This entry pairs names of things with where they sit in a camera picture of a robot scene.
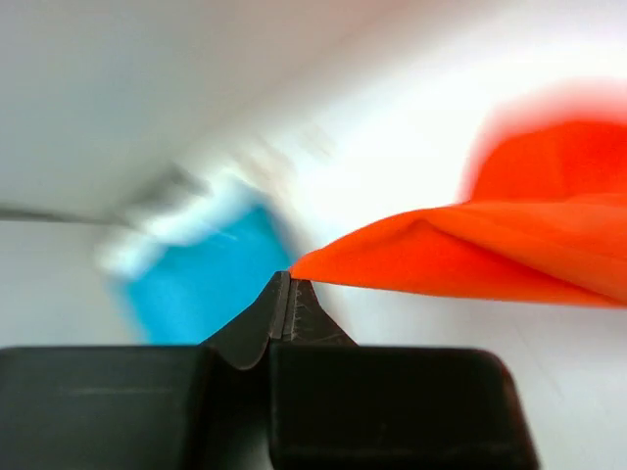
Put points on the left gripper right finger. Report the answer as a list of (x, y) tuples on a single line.
[(336, 405)]

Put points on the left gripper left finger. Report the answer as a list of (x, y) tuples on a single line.
[(145, 407)]

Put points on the orange shirt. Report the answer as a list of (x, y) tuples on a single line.
[(545, 222)]

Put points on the teal polo shirt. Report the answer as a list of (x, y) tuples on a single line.
[(191, 292)]

